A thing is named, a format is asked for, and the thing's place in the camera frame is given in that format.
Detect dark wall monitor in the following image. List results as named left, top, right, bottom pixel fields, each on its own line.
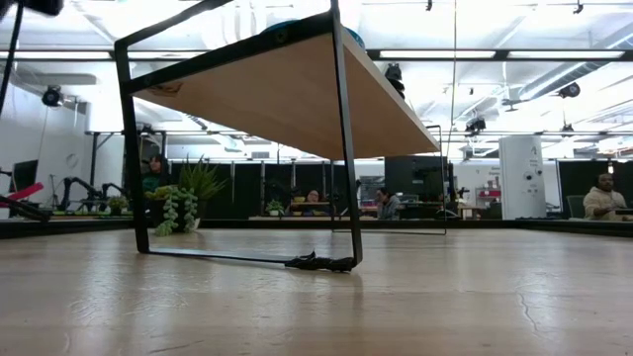
left=8, top=158, right=41, bottom=195

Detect spiky green plant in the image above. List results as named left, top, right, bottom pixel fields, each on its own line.
left=177, top=153, right=228, bottom=222

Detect black overhead camera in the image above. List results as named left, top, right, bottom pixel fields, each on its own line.
left=384, top=62, right=407, bottom=101

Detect person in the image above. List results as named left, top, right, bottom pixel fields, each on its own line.
left=582, top=172, right=629, bottom=222
left=374, top=187, right=403, bottom=221
left=140, top=153, right=172, bottom=195
left=302, top=189, right=323, bottom=217

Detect black monitor back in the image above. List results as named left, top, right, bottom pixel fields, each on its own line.
left=384, top=155, right=449, bottom=197

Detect black ceiling spotlight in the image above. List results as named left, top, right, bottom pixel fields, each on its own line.
left=557, top=81, right=583, bottom=100
left=41, top=85, right=64, bottom=109
left=464, top=116, right=488, bottom=135

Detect white cylindrical column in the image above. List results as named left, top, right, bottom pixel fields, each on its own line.
left=497, top=134, right=548, bottom=221

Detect wood shelf riser black frame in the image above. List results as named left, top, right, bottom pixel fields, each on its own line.
left=113, top=0, right=448, bottom=273

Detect trailing succulent in pot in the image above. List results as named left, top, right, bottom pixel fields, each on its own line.
left=145, top=184, right=202, bottom=237

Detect black tape wad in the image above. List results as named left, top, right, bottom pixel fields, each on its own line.
left=284, top=250, right=358, bottom=273

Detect small potted plant white pot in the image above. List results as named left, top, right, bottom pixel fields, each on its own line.
left=264, top=198, right=287, bottom=218

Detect black background robot arms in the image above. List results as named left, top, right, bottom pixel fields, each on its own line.
left=58, top=176, right=131, bottom=213

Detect pink flat bar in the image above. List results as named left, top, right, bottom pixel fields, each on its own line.
left=0, top=182, right=45, bottom=203

